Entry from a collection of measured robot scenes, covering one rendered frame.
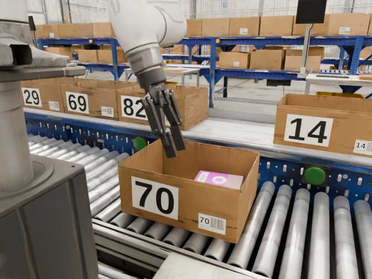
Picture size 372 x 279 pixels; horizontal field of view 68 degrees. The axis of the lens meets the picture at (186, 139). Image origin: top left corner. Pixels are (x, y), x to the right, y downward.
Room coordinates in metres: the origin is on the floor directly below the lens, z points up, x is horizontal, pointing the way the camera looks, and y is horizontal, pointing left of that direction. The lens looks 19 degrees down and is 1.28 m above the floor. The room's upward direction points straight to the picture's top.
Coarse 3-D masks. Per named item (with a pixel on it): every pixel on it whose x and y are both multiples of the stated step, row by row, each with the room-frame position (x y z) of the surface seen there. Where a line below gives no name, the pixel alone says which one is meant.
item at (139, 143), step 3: (135, 138) 1.28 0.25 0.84; (138, 138) 1.26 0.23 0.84; (141, 138) 1.26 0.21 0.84; (135, 141) 1.27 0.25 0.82; (138, 141) 1.26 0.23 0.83; (141, 141) 1.26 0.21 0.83; (144, 141) 1.26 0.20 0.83; (135, 144) 1.27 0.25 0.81; (138, 144) 1.26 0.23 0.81; (141, 144) 1.26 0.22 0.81; (144, 144) 1.25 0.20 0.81; (135, 147) 1.27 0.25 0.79; (138, 147) 1.26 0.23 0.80; (141, 147) 1.26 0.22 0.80; (138, 150) 1.27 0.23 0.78
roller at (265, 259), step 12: (288, 192) 0.92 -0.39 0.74; (276, 204) 0.84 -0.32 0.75; (288, 204) 0.86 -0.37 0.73; (276, 216) 0.76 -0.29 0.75; (276, 228) 0.70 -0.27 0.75; (264, 240) 0.65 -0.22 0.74; (276, 240) 0.65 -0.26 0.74; (264, 252) 0.60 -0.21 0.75; (276, 252) 0.62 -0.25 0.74; (264, 264) 0.56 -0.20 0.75; (264, 276) 0.53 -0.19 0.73
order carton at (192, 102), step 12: (120, 96) 1.40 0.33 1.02; (132, 96) 1.37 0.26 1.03; (180, 96) 1.25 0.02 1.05; (192, 96) 1.31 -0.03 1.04; (204, 96) 1.45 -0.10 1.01; (120, 108) 1.40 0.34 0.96; (180, 108) 1.25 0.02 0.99; (192, 108) 1.31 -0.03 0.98; (204, 108) 1.45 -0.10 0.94; (120, 120) 1.41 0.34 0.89; (132, 120) 1.37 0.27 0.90; (144, 120) 1.34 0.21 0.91; (192, 120) 1.31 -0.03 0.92
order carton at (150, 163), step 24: (192, 144) 1.00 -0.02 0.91; (120, 168) 0.78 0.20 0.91; (144, 168) 0.93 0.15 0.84; (168, 168) 1.04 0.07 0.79; (192, 168) 1.00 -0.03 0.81; (216, 168) 0.96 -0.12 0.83; (240, 168) 0.92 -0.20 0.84; (120, 192) 0.79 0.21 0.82; (192, 192) 0.68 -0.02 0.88; (216, 192) 0.66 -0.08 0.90; (240, 192) 0.64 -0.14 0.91; (144, 216) 0.75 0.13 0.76; (192, 216) 0.69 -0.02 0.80; (216, 216) 0.66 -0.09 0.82; (240, 216) 0.65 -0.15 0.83
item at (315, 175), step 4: (308, 168) 0.94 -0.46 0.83; (312, 168) 0.93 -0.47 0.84; (316, 168) 0.93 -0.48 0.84; (320, 168) 0.93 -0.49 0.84; (308, 172) 0.93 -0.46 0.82; (312, 172) 0.93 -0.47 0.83; (316, 172) 0.92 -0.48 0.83; (320, 172) 0.92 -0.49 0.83; (304, 176) 0.94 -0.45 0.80; (308, 176) 0.93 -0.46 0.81; (312, 176) 0.93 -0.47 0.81; (316, 176) 0.92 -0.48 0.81; (320, 176) 0.92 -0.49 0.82; (324, 176) 0.91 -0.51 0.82; (308, 180) 0.93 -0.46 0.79; (312, 180) 0.92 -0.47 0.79; (316, 180) 0.92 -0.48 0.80; (320, 180) 0.91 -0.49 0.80; (316, 184) 0.92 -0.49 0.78
